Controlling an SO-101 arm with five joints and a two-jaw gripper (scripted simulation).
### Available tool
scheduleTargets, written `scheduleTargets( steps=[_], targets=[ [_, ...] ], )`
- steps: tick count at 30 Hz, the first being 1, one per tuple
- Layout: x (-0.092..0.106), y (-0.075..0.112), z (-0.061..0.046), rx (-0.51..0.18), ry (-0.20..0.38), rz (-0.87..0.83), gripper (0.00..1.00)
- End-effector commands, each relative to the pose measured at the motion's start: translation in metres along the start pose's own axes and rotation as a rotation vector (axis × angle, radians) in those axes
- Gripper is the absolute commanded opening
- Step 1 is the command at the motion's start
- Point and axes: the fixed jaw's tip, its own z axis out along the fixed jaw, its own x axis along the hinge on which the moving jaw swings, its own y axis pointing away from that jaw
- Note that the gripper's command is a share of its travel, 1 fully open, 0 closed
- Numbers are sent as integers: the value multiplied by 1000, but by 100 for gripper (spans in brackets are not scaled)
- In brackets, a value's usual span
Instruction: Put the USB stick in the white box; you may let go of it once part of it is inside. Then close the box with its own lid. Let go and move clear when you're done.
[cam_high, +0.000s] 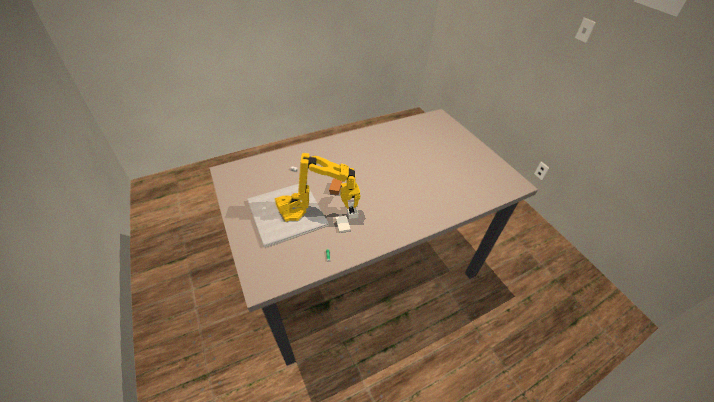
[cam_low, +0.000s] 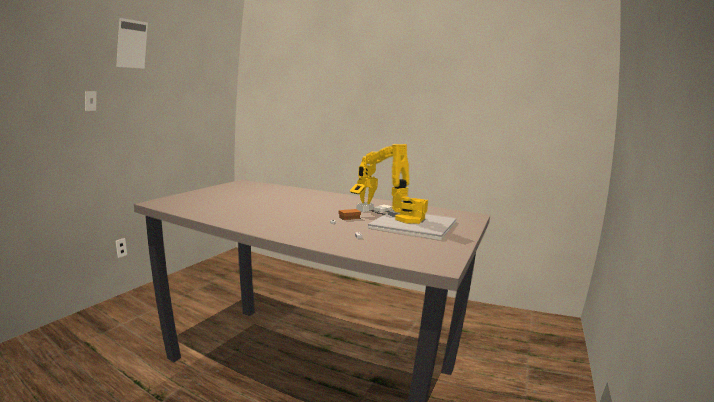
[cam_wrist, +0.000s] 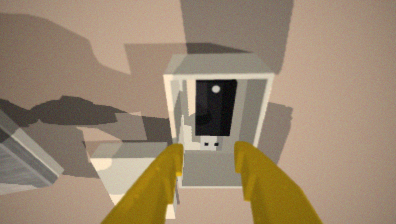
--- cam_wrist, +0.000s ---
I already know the black usb stick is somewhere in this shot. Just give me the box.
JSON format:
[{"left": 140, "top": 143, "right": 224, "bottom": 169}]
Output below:
[{"left": 195, "top": 79, "right": 238, "bottom": 151}]

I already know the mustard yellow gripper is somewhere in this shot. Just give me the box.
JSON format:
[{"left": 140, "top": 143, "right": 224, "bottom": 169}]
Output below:
[{"left": 100, "top": 141, "right": 323, "bottom": 224}]

